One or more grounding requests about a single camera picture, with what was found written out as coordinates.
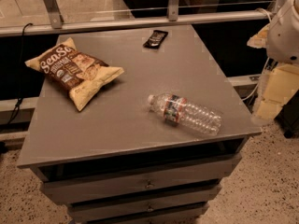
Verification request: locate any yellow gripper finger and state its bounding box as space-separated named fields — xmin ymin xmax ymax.
xmin=251 ymin=63 xmax=299 ymax=125
xmin=247 ymin=24 xmax=269 ymax=49

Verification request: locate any brown and yellow chip bag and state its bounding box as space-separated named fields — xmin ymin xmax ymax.
xmin=25 ymin=37 xmax=124 ymax=111

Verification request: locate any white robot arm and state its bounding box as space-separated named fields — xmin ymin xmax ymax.
xmin=247 ymin=0 xmax=299 ymax=125

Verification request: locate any small black snack packet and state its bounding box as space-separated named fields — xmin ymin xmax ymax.
xmin=143 ymin=30 xmax=168 ymax=49

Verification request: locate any clear plastic water bottle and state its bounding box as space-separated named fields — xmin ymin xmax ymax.
xmin=148 ymin=93 xmax=221 ymax=135

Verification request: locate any middle grey drawer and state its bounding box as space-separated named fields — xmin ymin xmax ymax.
xmin=68 ymin=184 xmax=221 ymax=222

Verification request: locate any grey drawer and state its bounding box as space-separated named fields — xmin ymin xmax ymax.
xmin=68 ymin=184 xmax=221 ymax=222
xmin=86 ymin=203 xmax=208 ymax=224
xmin=41 ymin=154 xmax=241 ymax=204

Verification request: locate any bottom grey drawer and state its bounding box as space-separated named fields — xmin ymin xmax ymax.
xmin=86 ymin=203 xmax=208 ymax=224

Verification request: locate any grey drawer cabinet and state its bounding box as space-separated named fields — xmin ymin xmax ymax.
xmin=18 ymin=25 xmax=261 ymax=211

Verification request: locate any top grey drawer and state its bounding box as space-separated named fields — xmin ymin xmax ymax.
xmin=41 ymin=154 xmax=241 ymax=204

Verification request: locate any white cable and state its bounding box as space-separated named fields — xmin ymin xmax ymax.
xmin=241 ymin=7 xmax=273 ymax=103

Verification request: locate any metal guard rail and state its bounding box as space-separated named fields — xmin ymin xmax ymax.
xmin=0 ymin=0 xmax=287 ymax=37

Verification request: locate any black hanging cable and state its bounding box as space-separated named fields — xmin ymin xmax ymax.
xmin=6 ymin=22 xmax=34 ymax=126

